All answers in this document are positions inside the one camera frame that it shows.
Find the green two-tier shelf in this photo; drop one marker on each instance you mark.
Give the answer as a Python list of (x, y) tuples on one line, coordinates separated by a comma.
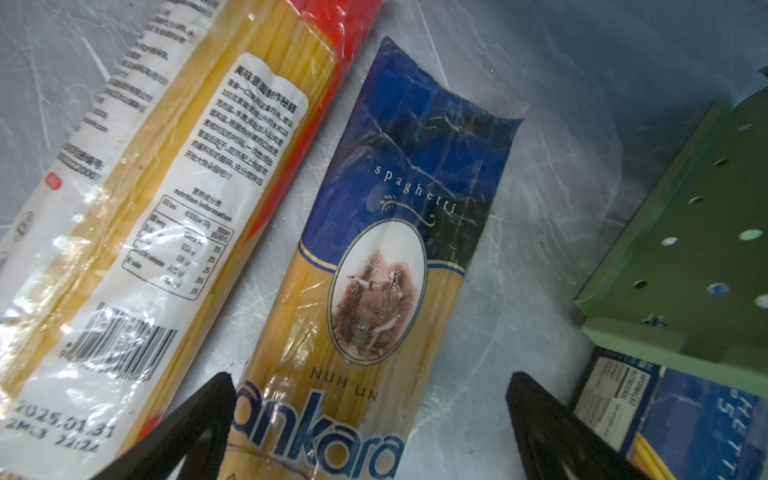
[(685, 285)]

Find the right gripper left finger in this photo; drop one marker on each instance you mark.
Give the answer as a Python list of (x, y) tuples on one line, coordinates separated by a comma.
[(190, 441)]

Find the Ankara yellow blue spaghetti bag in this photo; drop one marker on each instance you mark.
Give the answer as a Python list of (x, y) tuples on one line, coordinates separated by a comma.
[(338, 374)]

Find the red spaghetti bag white label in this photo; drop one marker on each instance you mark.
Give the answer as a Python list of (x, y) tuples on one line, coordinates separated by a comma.
[(118, 264)]

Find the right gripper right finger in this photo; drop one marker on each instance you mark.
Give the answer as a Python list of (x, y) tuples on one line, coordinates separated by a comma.
[(553, 443)]

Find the blue Barilla spaghetti box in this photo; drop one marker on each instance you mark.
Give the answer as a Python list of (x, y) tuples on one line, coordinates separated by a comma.
[(672, 425)]

